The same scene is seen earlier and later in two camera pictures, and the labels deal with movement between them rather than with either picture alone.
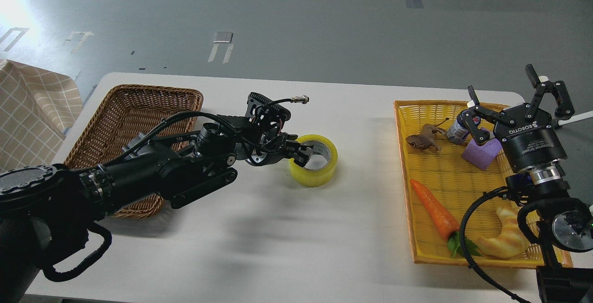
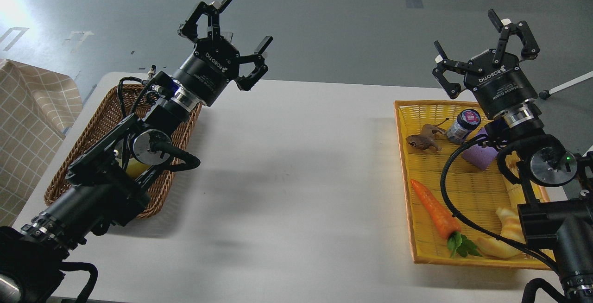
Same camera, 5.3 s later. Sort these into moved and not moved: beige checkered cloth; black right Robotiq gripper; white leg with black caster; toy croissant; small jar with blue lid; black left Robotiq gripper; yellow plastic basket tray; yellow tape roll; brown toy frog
Moved: white leg with black caster; black left Robotiq gripper; black right Robotiq gripper; yellow tape roll
Not moved: yellow plastic basket tray; small jar with blue lid; toy croissant; brown toy frog; beige checkered cloth
